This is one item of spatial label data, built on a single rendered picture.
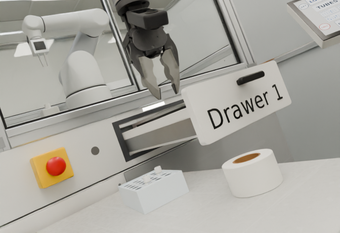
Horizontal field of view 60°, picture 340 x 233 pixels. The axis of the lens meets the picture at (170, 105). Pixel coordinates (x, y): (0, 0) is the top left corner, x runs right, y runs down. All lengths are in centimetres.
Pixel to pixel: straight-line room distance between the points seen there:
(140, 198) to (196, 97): 20
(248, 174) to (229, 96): 24
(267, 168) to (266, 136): 80
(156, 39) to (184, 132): 20
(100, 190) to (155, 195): 32
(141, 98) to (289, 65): 178
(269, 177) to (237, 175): 4
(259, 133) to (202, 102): 65
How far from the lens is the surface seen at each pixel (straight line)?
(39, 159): 70
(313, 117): 251
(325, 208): 31
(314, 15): 145
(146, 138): 71
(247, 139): 110
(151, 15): 53
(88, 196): 77
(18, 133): 74
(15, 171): 74
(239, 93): 61
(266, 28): 256
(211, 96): 55
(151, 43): 60
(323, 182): 37
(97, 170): 78
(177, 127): 60
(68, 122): 77
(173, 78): 59
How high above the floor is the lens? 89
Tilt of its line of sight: 2 degrees up
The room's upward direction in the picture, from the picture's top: 21 degrees counter-clockwise
